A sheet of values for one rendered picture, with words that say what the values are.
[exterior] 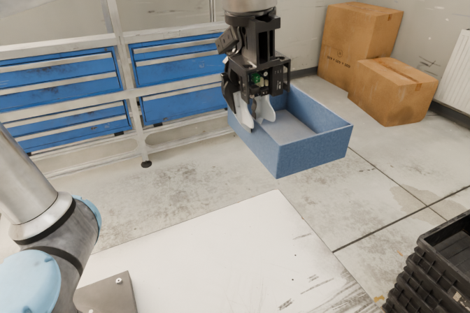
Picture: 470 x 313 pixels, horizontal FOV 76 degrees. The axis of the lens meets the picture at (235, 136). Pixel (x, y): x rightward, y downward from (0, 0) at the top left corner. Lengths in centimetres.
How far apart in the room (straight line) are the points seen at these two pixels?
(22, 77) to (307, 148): 169
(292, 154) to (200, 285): 45
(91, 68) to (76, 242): 139
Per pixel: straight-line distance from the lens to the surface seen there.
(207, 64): 208
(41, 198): 63
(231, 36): 47
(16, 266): 61
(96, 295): 82
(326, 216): 194
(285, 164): 49
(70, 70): 193
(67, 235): 65
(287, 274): 84
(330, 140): 53
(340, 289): 85
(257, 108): 52
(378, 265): 183
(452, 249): 136
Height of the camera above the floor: 141
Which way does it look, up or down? 34 degrees down
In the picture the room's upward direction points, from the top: straight up
